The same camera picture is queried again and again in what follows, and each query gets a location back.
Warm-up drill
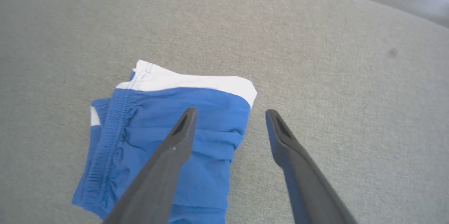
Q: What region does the grey fabric sofa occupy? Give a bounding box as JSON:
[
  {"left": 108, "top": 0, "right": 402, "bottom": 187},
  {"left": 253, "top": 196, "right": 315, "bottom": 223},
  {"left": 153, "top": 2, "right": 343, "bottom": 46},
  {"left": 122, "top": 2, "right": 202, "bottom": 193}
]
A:
[{"left": 0, "top": 0, "right": 449, "bottom": 224}]

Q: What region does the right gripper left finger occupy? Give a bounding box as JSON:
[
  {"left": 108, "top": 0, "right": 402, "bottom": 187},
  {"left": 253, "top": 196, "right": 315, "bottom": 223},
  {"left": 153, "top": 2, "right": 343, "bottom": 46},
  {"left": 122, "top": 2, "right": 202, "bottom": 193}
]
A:
[{"left": 102, "top": 107, "right": 198, "bottom": 224}]

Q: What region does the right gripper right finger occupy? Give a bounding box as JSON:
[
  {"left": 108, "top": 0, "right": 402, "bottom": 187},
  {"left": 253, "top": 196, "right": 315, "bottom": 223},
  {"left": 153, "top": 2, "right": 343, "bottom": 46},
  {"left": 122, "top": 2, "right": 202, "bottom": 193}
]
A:
[{"left": 265, "top": 109, "right": 358, "bottom": 224}]

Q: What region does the blue garment with white trim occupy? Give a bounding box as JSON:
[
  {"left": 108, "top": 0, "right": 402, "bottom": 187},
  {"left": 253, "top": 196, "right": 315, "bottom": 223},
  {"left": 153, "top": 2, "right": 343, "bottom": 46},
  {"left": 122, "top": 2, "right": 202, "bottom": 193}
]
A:
[{"left": 72, "top": 59, "right": 258, "bottom": 224}]

